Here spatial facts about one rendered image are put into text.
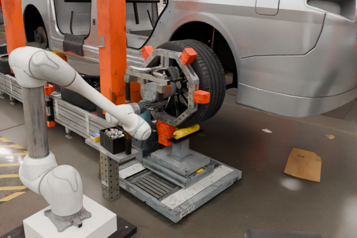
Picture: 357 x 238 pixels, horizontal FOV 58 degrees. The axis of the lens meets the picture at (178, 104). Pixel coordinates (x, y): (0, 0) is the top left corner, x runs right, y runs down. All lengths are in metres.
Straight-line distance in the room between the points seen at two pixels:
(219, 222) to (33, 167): 1.31
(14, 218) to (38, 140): 0.99
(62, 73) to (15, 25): 2.83
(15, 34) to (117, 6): 1.97
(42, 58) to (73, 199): 0.69
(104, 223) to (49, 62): 0.84
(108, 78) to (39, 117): 1.07
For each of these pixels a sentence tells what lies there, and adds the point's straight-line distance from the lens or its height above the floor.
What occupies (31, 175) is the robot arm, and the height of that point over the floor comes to 0.62.
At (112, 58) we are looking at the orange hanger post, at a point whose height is 1.01.
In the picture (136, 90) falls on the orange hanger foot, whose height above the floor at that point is 0.71.
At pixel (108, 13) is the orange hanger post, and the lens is 2.54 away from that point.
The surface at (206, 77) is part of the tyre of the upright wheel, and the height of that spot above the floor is 0.97.
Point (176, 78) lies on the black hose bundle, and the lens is 2.12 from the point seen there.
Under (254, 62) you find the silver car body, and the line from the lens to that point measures 2.32.
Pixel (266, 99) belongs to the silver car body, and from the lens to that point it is 2.32.
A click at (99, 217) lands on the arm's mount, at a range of 1.82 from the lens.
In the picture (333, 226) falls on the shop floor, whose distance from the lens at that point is 2.66.
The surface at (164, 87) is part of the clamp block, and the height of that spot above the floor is 0.94.
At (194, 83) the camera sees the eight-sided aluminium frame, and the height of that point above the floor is 0.94.
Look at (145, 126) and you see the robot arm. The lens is 1.76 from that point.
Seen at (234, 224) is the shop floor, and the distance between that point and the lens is 2.43.
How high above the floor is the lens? 1.50
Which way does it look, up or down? 19 degrees down
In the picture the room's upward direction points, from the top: 2 degrees clockwise
